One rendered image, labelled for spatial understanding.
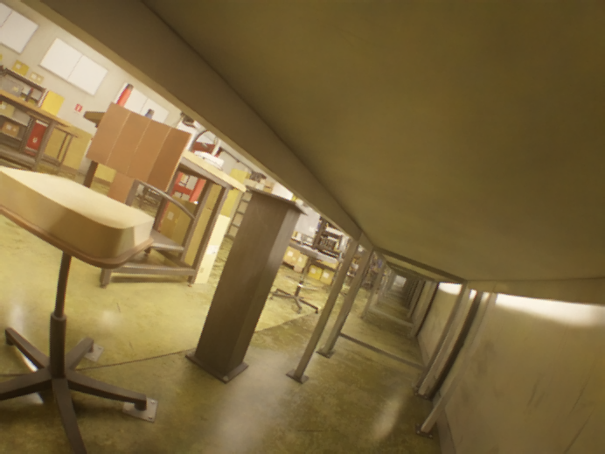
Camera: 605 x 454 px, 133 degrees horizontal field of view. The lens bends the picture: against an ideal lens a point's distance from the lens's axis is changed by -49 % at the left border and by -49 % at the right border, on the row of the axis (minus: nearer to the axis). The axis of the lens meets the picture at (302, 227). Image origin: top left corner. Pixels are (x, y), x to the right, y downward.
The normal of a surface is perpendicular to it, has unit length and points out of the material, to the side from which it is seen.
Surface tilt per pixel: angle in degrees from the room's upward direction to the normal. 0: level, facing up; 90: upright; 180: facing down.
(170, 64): 90
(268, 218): 90
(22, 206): 90
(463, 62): 180
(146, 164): 90
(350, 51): 180
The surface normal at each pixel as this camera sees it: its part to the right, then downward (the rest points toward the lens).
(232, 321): -0.24, -0.14
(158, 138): 0.25, 0.05
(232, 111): 0.86, 0.32
